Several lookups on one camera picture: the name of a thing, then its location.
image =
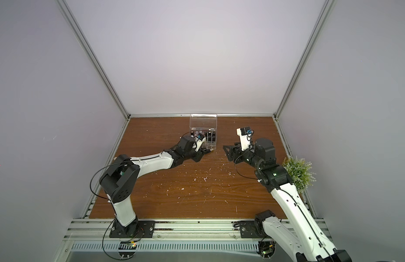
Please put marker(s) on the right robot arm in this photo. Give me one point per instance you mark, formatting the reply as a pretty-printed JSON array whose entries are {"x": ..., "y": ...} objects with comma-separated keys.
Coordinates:
[{"x": 307, "y": 242}]

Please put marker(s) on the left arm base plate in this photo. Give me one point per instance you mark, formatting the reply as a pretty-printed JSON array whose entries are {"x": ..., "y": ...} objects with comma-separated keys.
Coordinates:
[{"x": 136, "y": 229}]

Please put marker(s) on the clear acrylic lipstick organizer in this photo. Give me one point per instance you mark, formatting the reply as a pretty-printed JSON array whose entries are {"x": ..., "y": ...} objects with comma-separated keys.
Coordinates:
[{"x": 203, "y": 123}]

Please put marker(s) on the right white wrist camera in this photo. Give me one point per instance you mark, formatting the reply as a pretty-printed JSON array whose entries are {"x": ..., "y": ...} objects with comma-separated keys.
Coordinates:
[{"x": 245, "y": 134}]

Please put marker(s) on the aluminium front rail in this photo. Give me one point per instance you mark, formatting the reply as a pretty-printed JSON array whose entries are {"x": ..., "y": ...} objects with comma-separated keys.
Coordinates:
[{"x": 165, "y": 229}]

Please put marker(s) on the right controller board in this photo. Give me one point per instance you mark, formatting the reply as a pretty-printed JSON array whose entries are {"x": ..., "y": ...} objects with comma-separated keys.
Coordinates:
[{"x": 266, "y": 249}]

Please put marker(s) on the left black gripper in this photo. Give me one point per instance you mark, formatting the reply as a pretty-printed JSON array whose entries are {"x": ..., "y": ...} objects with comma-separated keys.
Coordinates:
[{"x": 199, "y": 155}]

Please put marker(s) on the green artificial plant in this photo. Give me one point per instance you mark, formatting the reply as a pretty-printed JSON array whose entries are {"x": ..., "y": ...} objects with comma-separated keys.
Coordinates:
[{"x": 300, "y": 170}]

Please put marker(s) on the controller board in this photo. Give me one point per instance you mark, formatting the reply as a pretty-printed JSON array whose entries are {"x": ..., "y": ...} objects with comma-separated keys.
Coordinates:
[
  {"x": 127, "y": 250},
  {"x": 266, "y": 249}
]

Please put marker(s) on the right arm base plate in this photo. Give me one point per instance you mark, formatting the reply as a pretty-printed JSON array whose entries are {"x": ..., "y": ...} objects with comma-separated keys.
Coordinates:
[{"x": 251, "y": 229}]

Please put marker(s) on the left controller board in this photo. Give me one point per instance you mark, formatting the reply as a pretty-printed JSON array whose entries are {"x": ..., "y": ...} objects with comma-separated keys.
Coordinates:
[{"x": 127, "y": 250}]

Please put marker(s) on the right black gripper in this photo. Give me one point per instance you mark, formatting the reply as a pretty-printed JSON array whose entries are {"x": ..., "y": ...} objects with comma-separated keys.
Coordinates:
[{"x": 235, "y": 152}]

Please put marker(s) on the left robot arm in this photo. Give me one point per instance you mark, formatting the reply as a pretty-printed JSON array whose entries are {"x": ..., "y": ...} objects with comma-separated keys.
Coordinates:
[{"x": 119, "y": 179}]

